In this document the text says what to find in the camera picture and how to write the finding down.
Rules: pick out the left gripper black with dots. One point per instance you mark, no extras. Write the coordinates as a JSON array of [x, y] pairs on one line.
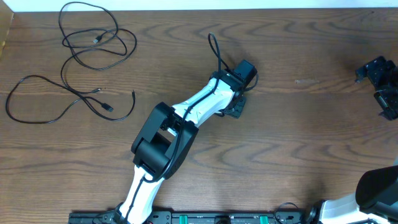
[[238, 114]]

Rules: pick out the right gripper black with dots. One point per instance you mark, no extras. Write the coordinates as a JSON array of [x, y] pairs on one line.
[[375, 70]]

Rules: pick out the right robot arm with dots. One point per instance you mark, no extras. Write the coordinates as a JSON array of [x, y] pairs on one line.
[[375, 198]]

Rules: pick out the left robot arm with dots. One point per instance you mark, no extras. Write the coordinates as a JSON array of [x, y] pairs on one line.
[[169, 132]]

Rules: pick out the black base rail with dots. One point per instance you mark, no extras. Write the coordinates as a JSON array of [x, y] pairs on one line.
[[167, 217]]

